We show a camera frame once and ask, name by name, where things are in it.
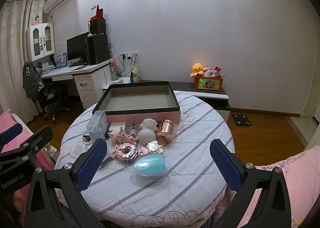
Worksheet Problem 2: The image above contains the pink cat figurine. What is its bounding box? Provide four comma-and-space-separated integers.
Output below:
107, 129, 128, 143

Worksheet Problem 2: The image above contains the black speaker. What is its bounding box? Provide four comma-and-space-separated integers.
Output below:
88, 18, 107, 35

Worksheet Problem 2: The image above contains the white door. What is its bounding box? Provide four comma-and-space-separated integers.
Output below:
300, 0, 320, 118

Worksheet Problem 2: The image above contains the white plaster figurine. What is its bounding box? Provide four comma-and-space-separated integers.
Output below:
137, 118, 158, 143

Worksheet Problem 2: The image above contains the black white low cabinet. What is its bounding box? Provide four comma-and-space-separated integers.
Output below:
102, 81, 232, 123

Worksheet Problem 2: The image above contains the black office chair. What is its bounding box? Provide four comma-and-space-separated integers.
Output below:
37, 78, 70, 125

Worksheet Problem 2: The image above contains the black bathroom scale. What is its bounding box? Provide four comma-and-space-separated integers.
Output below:
232, 113, 252, 127

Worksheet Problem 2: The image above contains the clear bottle orange cap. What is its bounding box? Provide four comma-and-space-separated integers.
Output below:
110, 58, 118, 81

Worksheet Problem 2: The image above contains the small clear jar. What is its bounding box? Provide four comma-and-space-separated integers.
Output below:
126, 122, 140, 136

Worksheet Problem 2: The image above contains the pink printed blanket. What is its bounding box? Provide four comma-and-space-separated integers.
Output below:
237, 145, 320, 228

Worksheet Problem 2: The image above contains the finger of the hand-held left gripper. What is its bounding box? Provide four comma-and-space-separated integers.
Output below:
15, 126, 53, 159
0, 123, 23, 145

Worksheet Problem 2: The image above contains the white desk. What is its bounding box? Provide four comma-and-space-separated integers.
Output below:
40, 59, 113, 111

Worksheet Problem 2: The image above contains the black computer tower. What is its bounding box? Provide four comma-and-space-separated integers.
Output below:
87, 34, 111, 65

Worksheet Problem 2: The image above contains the clear plastic box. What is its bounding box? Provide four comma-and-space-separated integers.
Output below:
86, 110, 108, 141

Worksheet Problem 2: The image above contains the black computer monitor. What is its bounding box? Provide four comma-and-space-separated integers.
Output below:
66, 32, 90, 62

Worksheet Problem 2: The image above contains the pink white block figure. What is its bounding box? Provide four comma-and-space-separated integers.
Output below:
138, 142, 164, 156

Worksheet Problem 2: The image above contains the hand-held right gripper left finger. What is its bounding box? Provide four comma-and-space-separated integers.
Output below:
25, 138, 108, 228

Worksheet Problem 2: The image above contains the red printed storage box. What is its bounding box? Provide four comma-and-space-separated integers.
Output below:
194, 75, 223, 91

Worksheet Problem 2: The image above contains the rose gold metal canister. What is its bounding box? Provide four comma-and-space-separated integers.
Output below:
156, 119, 175, 145

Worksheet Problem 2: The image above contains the teal egg-shaped case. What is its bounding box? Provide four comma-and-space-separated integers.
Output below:
133, 154, 168, 181

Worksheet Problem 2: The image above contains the pink block doughnut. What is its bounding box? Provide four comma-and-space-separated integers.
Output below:
114, 142, 139, 166

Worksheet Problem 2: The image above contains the white glass-door cabinet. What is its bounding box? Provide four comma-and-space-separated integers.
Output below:
26, 22, 56, 61

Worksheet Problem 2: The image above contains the yellow snack bag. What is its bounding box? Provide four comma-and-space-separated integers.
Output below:
129, 66, 140, 83

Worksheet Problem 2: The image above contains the orange octopus plush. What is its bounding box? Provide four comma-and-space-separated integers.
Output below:
190, 63, 208, 77

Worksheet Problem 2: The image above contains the dark jacket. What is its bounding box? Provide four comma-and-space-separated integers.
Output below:
22, 61, 43, 101

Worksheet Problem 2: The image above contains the pink box with black rim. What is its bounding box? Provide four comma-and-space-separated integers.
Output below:
92, 81, 181, 124

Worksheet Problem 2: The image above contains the beige curtain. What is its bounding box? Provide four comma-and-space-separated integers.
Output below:
0, 0, 45, 123

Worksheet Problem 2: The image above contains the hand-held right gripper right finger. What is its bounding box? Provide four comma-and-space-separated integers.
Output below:
209, 139, 292, 228

